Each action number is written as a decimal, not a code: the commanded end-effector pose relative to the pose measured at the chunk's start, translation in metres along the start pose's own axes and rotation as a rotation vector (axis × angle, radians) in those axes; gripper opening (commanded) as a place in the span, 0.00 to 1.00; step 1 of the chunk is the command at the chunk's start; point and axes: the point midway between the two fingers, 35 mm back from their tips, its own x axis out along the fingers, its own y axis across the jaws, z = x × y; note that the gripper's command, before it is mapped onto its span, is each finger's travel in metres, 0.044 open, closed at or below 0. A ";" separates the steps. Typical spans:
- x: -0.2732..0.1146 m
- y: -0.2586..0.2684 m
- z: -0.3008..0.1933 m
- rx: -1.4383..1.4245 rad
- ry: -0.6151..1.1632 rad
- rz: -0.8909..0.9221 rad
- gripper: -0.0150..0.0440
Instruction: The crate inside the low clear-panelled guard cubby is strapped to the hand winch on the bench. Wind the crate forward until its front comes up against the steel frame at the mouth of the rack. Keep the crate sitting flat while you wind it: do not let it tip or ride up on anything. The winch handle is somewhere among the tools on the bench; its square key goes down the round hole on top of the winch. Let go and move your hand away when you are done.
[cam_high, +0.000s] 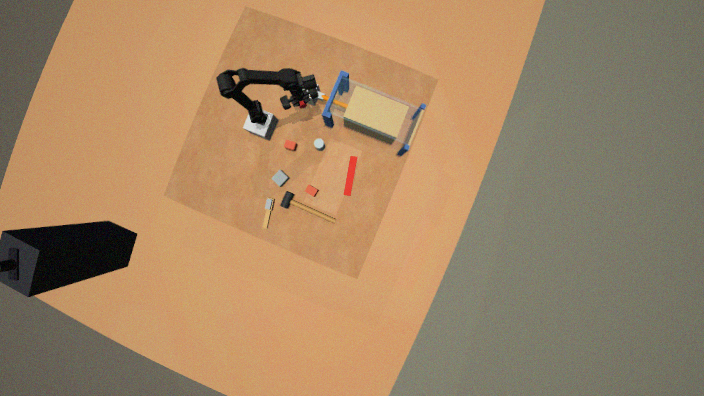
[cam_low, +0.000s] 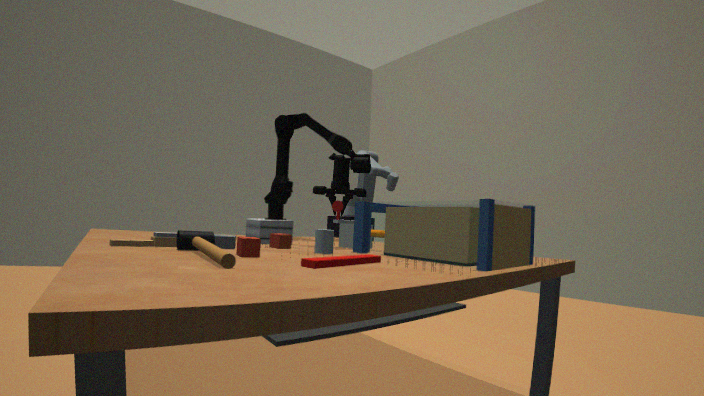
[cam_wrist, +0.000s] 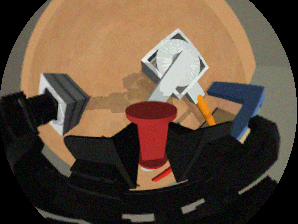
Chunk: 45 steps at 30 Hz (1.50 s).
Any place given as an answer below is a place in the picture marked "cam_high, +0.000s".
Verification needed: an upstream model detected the red flat bar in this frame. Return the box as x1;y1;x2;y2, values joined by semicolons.
344;156;357;196

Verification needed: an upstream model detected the red cube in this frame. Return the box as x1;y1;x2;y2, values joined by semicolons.
305;184;319;197
284;140;298;151

